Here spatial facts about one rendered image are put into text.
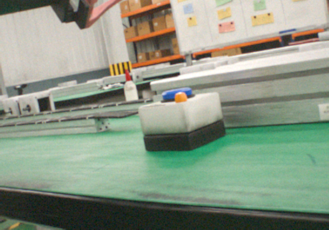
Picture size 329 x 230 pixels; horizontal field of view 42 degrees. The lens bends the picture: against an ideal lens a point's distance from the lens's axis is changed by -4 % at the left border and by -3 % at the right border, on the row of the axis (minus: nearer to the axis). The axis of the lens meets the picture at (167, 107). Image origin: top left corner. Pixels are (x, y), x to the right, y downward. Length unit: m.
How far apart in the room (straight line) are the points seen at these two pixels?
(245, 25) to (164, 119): 3.34
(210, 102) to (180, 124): 0.06
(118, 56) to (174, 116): 8.24
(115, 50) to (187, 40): 4.89
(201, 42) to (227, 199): 3.81
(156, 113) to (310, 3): 3.12
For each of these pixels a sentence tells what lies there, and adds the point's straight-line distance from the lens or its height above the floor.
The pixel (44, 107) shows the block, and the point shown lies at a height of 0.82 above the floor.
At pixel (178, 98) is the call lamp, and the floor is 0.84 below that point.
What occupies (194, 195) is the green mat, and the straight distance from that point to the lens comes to 0.36.
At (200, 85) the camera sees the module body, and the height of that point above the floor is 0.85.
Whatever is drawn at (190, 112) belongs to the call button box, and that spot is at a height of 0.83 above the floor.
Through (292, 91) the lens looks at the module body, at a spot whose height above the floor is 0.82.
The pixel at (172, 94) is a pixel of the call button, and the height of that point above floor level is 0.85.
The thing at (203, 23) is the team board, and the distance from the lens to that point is 4.10.
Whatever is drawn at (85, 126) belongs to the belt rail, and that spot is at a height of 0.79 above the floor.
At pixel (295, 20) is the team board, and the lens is 3.67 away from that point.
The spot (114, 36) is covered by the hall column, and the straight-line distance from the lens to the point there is 8.80.
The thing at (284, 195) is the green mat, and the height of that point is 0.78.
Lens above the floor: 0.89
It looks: 6 degrees down
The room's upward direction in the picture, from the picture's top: 11 degrees counter-clockwise
